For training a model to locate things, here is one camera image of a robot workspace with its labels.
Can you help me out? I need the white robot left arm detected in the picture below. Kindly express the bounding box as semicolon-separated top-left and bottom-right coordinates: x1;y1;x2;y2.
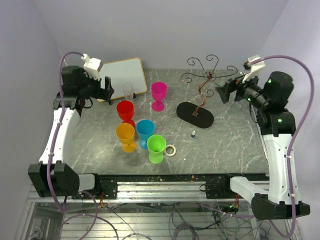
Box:
28;65;114;198

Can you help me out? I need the magenta plastic wine glass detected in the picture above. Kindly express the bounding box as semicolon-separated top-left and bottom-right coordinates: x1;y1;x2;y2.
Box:
151;81;168;112

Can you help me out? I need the small blue-capped bottle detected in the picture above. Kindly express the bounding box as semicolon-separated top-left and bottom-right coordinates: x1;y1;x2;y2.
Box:
191;130;196;138

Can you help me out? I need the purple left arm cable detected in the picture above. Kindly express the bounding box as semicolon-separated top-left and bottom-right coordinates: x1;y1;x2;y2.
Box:
47;51;120;240

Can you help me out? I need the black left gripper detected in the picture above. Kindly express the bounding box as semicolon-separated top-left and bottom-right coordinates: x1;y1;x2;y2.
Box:
79;68;115;102

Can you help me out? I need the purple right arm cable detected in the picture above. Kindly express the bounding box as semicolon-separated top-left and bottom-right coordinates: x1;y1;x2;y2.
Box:
197;55;315;238

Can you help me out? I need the white tape roll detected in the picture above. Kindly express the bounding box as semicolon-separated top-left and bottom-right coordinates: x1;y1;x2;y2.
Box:
164;144;177;157

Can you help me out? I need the copper wire wine glass rack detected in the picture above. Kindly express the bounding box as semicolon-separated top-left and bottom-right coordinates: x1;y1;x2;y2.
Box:
176;54;239;130

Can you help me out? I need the blue plastic wine glass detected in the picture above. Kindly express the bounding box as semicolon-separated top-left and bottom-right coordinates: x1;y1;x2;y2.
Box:
136;119;156;150

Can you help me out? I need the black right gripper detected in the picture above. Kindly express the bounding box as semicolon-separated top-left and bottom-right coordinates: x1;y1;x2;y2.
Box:
215;68;270;110

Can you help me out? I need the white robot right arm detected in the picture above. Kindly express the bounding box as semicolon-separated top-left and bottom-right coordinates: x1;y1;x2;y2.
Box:
216;71;311;220

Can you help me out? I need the red plastic wine glass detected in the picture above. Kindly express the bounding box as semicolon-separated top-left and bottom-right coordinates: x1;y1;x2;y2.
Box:
116;100;135;128

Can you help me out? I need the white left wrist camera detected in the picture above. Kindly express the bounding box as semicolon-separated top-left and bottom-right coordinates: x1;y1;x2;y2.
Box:
81;54;104;80

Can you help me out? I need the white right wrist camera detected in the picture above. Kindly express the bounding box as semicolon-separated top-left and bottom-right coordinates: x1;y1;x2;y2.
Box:
242;55;266;84

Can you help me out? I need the clear wine glass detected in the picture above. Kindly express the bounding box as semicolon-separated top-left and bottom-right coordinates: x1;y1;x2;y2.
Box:
122;81;134;102

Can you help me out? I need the green plastic wine glass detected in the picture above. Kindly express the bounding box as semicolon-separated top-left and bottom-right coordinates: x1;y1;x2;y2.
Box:
147;134;167;164

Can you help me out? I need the orange plastic wine glass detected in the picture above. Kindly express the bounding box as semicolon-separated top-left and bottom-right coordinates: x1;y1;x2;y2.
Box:
116;123;137;153

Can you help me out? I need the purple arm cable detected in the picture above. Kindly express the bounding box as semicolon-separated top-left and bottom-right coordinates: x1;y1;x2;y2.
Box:
197;55;315;238
47;51;120;240

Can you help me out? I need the small framed whiteboard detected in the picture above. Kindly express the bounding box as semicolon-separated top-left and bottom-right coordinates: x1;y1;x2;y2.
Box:
100;57;149;100

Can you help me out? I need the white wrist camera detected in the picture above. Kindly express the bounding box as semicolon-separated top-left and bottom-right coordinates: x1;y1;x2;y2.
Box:
242;55;266;84
81;54;104;80

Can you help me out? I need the aluminium mounting rail frame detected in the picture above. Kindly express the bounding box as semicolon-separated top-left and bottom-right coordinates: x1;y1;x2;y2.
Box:
15;173;302;240

